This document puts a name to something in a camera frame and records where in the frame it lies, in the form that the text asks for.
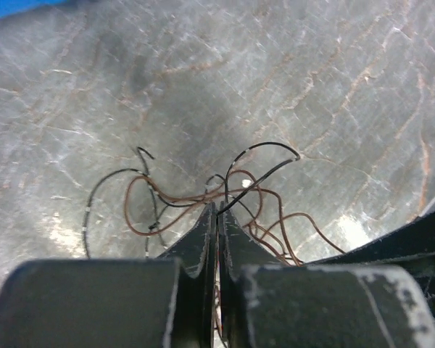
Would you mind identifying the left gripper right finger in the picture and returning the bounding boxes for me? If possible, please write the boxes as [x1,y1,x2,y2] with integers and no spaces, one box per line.
[217,212,435,347]

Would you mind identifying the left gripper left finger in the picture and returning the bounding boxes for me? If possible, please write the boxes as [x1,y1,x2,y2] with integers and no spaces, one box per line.
[0,203,217,347]

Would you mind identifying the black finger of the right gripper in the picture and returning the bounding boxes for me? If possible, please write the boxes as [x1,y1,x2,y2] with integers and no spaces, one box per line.
[308,197,435,320]

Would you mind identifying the brown wire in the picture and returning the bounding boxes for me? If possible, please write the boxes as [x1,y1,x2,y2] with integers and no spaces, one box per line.
[124,169,347,267]

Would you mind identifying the red and black wires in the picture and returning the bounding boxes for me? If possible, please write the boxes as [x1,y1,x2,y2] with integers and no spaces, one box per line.
[82,141,302,260]

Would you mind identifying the blue three-compartment bin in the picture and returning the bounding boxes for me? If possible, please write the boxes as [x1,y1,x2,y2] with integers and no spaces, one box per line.
[0,0,64,19]

